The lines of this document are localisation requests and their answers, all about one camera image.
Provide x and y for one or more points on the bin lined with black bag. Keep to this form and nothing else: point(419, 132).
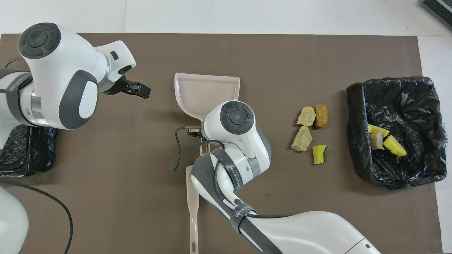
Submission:
point(413, 106)
point(28, 151)

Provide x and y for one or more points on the green topped yellow sponge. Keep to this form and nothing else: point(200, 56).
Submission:
point(395, 146)

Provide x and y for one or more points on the small yellow green sponge piece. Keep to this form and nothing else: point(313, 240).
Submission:
point(319, 155)

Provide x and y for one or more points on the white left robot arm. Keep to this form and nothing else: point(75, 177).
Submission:
point(63, 70)

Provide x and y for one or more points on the beige brush with black bristles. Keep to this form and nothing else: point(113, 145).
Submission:
point(193, 211)

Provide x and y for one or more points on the notched yellow sponge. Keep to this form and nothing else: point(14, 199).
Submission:
point(378, 129)

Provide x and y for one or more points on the dark ribbed device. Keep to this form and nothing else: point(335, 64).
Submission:
point(439, 10)

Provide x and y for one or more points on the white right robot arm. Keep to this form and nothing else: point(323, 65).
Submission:
point(247, 155)

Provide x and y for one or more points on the beige plastic dustpan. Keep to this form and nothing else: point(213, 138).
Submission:
point(208, 91)

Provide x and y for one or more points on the pale fried dumpling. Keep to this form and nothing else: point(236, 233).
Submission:
point(302, 138)
point(306, 116)
point(375, 141)

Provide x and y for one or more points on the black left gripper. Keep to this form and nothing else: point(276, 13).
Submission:
point(118, 86)

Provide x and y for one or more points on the brown fried nugget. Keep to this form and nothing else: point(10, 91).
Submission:
point(321, 115)

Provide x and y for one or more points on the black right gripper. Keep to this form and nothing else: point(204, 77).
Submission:
point(196, 132)

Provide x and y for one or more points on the brown table mat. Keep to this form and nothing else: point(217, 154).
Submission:
point(247, 53)

